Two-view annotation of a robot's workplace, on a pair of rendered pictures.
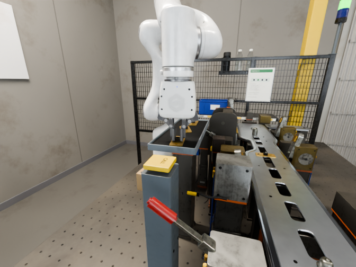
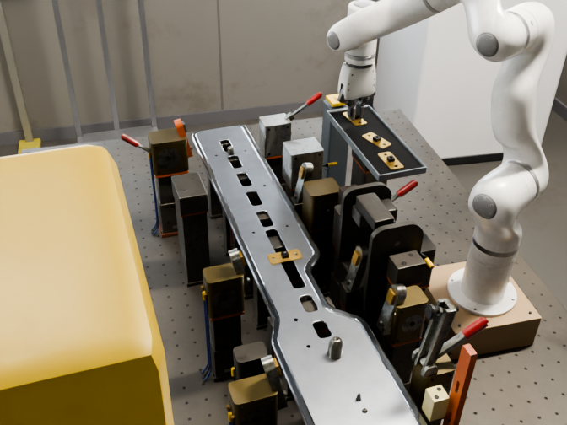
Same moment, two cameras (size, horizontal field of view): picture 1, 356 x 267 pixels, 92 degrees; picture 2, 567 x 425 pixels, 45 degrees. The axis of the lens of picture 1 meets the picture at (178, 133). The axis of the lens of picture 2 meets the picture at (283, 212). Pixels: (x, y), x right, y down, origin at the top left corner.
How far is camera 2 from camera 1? 2.30 m
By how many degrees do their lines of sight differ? 118
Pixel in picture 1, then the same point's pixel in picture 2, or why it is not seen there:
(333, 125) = not seen: outside the picture
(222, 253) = (280, 117)
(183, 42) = not seen: hidden behind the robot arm
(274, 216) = (258, 169)
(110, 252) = (404, 217)
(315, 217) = (229, 179)
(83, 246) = (434, 210)
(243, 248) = (272, 121)
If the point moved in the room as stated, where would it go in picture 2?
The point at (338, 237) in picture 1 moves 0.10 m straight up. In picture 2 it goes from (217, 170) to (215, 142)
